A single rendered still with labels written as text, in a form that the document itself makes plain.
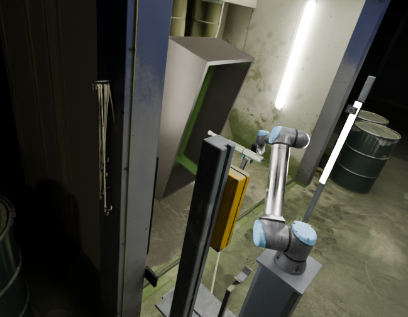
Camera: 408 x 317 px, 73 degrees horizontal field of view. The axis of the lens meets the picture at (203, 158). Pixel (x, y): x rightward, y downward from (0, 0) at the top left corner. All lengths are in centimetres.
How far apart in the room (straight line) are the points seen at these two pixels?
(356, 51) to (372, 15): 35
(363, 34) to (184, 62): 224
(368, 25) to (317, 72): 65
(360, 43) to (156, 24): 276
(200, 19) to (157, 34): 250
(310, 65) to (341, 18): 55
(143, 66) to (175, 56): 79
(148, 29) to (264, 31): 305
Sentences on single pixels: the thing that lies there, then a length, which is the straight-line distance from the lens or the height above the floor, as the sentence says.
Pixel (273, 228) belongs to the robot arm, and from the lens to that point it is 163.
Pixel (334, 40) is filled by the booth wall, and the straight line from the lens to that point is 360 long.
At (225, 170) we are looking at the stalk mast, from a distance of 66.
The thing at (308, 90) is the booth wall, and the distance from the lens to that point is 369.
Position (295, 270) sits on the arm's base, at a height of 66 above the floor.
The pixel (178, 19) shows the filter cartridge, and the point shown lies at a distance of 313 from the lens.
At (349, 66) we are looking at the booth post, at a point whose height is 159.
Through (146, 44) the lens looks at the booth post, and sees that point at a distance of 102.
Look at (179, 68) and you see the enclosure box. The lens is 179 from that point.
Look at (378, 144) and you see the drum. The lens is 409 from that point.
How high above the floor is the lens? 191
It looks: 29 degrees down
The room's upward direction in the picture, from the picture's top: 11 degrees clockwise
